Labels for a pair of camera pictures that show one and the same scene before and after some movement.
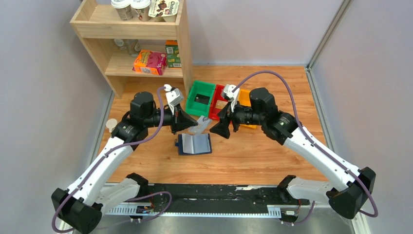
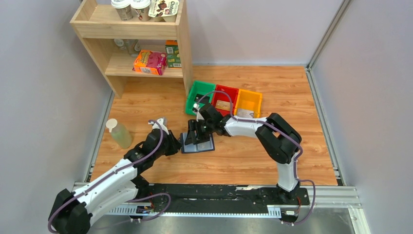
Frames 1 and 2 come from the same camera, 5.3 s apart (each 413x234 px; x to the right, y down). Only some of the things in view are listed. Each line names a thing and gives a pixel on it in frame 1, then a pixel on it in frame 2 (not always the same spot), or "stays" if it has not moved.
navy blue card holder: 194,144 stays
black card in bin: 202,99 stays
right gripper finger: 224,113 to 206,135
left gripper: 183,121 to 176,145
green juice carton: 172,48 stays
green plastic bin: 199,98 stays
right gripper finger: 222,128 to 194,133
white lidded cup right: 140,9 stays
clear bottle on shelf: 133,46 stays
